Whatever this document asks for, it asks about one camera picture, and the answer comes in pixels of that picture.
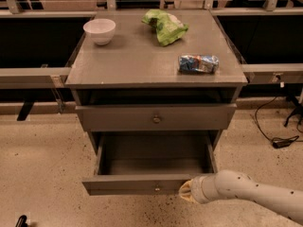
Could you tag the yellow foam-tipped gripper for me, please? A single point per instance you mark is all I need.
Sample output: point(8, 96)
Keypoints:
point(196, 189)

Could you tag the grey drawer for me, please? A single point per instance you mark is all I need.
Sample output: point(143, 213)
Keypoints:
point(149, 162)
point(179, 117)

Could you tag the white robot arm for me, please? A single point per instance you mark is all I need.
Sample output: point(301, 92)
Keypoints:
point(232, 185)

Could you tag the grey top drawer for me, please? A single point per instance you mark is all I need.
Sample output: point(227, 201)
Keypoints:
point(179, 117)

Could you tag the grey wooden drawer cabinet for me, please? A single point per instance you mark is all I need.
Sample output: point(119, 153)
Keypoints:
point(134, 69)

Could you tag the blue snack packet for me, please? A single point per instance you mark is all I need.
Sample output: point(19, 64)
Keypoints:
point(198, 64)

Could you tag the green chip bag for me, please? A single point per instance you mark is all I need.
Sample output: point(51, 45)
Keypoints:
point(167, 26)

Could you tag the black object at floor corner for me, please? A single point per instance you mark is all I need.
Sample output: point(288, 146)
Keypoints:
point(22, 221)

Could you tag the white ceramic bowl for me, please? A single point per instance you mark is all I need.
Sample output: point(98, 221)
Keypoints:
point(100, 31)

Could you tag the black power adapter with cable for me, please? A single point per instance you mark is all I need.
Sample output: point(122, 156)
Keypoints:
point(278, 142)

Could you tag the grey metal rail right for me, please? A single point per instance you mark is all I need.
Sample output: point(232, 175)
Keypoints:
point(273, 73)

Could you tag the grey metal rail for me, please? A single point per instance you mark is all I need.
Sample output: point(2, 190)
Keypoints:
point(273, 73)
point(33, 78)

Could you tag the grey metal rail left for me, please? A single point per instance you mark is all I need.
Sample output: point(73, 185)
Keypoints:
point(33, 78)

